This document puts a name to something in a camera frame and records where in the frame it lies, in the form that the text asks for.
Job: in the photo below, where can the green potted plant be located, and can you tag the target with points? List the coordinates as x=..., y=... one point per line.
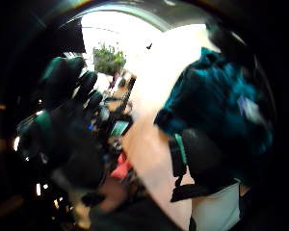
x=108, y=59

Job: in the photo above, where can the white cloth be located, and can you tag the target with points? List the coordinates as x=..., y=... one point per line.
x=216, y=210

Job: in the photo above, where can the white cloth tag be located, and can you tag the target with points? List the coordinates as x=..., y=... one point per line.
x=249, y=109

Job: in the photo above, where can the black screen device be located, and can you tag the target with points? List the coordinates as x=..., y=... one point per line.
x=119, y=127

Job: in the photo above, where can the red object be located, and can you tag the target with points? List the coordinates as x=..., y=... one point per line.
x=121, y=168

